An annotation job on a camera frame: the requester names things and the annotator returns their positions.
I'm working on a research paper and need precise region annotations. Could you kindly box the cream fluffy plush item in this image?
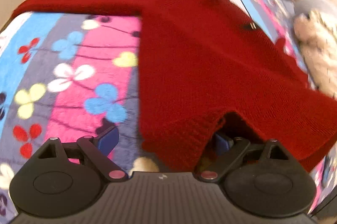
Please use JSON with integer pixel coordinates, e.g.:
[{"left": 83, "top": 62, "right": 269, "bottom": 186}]
[{"left": 292, "top": 0, "right": 336, "bottom": 99}]

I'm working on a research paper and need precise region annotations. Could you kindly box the red knit sweater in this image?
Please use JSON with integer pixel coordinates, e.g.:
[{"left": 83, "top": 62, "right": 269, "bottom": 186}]
[{"left": 13, "top": 0, "right": 336, "bottom": 171}]

